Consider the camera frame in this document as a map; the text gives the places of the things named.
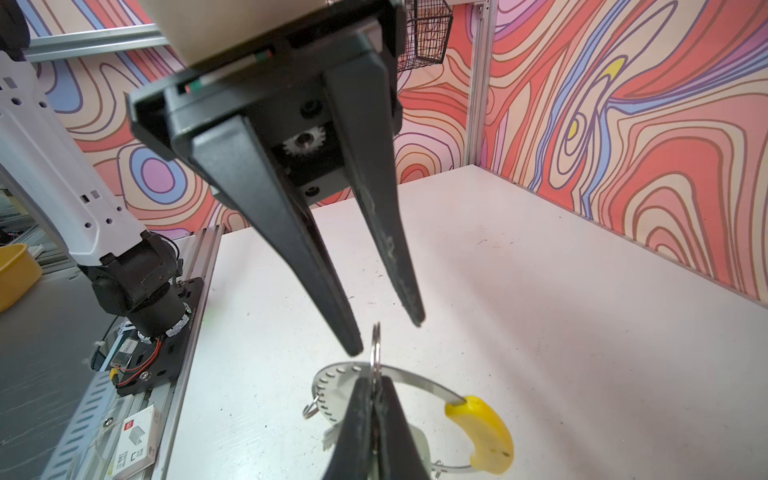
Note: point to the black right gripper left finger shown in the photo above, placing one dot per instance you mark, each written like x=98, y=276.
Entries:
x=351, y=458

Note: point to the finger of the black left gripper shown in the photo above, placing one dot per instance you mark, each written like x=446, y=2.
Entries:
x=236, y=162
x=361, y=111

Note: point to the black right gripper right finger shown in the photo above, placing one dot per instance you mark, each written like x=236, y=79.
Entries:
x=398, y=456

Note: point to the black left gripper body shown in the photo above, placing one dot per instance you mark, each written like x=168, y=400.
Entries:
x=285, y=101

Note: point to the key with small mint tag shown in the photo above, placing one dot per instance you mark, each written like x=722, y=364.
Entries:
x=386, y=443

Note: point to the metal keyring organizer yellow grip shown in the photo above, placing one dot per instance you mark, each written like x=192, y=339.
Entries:
x=465, y=434

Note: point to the yellow bowl off table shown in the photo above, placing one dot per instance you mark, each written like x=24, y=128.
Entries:
x=19, y=272

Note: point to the black wire basket left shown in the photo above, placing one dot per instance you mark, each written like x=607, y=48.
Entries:
x=428, y=24

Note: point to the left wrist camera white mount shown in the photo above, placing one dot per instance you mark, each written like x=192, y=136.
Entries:
x=206, y=34

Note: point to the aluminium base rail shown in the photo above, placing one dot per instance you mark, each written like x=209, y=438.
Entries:
x=138, y=376

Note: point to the aluminium frame post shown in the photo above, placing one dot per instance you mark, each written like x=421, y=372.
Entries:
x=485, y=15

